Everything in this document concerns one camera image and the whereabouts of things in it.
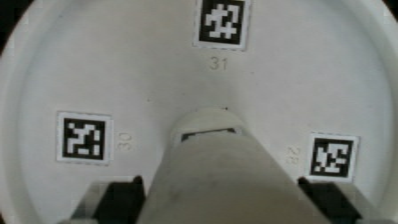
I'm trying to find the white round table top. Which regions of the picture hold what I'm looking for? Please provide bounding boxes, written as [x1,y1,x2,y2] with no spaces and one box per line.
[0,0,398,224]

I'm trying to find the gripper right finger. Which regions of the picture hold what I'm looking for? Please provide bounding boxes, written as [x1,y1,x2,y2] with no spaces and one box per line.
[296,177,379,224]

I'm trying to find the white cylindrical table leg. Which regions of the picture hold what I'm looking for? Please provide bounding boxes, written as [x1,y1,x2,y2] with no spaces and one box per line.
[138,126,333,224]

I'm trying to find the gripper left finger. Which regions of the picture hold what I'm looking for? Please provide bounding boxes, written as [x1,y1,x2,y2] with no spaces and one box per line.
[69,176,145,224]

